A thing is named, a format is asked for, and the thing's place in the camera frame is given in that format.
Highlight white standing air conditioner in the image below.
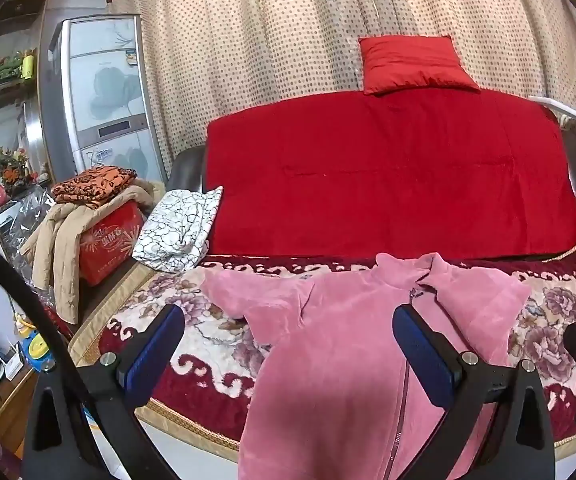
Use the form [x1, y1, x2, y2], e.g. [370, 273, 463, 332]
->
[40, 14, 169, 186]

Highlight blue yellow toy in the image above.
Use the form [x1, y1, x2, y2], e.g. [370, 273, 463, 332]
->
[15, 312, 56, 373]

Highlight pink corduroy jacket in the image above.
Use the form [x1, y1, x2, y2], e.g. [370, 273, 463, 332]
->
[200, 252, 531, 480]

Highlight white crackle pattern cloth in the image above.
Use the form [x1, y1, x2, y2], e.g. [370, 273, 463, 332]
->
[132, 186, 223, 275]

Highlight floral plush blanket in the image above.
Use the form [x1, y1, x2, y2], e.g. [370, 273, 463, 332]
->
[68, 225, 576, 466]

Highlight clear plastic sheet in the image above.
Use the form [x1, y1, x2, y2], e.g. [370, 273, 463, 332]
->
[0, 192, 63, 261]

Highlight wooden display cabinet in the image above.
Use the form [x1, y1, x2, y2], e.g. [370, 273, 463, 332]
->
[0, 0, 53, 241]

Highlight orange flower arrangement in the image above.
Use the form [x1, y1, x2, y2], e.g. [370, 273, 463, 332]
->
[0, 146, 43, 193]

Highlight white topped wooden panel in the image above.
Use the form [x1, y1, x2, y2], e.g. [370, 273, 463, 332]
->
[527, 94, 576, 131]

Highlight black cable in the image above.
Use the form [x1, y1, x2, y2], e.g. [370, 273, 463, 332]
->
[0, 232, 169, 480]

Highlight green artificial plant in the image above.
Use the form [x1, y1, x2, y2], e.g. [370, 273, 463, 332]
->
[0, 52, 23, 86]

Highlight beige coat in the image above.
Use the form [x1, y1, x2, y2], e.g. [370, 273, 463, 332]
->
[20, 180, 156, 326]

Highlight red pillow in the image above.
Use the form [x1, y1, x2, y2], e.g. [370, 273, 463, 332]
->
[359, 35, 481, 96]

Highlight red cardboard box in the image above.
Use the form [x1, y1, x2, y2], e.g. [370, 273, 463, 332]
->
[78, 202, 149, 288]

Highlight red quilt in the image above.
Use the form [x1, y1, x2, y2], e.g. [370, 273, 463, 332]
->
[204, 87, 576, 261]

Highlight beige dotted curtain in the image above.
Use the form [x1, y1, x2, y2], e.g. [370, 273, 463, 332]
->
[105, 0, 576, 171]

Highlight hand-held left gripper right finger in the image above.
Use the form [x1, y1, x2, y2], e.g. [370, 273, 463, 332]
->
[392, 304, 555, 480]

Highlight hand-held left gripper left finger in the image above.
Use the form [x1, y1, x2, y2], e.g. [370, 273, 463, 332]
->
[22, 304, 186, 480]

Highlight orange black patterned cloth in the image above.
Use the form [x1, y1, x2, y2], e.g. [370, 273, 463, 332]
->
[50, 166, 138, 208]

